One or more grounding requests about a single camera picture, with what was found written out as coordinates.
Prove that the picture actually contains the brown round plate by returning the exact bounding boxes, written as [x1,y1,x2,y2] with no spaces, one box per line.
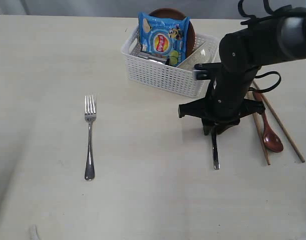
[149,8,195,57]

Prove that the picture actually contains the blue chips bag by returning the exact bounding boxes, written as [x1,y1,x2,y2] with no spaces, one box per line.
[138,12,190,67]

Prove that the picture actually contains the silver foil packet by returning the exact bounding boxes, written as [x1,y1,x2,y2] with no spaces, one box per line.
[138,51,169,65]

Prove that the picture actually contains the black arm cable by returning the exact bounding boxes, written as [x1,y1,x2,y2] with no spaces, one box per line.
[237,0,282,94]

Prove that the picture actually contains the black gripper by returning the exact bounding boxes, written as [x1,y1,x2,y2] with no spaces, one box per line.
[178,62,266,136]

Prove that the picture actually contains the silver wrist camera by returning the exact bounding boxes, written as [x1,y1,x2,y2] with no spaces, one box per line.
[192,62,221,81]

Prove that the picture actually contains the silver table knife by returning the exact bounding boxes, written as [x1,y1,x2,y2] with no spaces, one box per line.
[211,127,219,170]

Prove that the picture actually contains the white perforated plastic basket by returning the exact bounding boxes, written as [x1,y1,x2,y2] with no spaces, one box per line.
[121,27,210,98]

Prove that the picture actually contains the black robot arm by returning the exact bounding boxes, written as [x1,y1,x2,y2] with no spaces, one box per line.
[178,1,306,135]

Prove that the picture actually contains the white ceramic bowl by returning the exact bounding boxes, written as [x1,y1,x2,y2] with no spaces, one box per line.
[177,42,212,71]

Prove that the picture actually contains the silver fork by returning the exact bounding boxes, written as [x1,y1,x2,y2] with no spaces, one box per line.
[84,95,96,181]

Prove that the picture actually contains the dark red wooden spoon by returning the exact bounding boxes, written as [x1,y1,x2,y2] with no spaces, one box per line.
[252,90,284,153]

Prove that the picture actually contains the wooden chopstick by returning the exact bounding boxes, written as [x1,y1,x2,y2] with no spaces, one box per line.
[252,91,305,163]
[246,92,271,166]

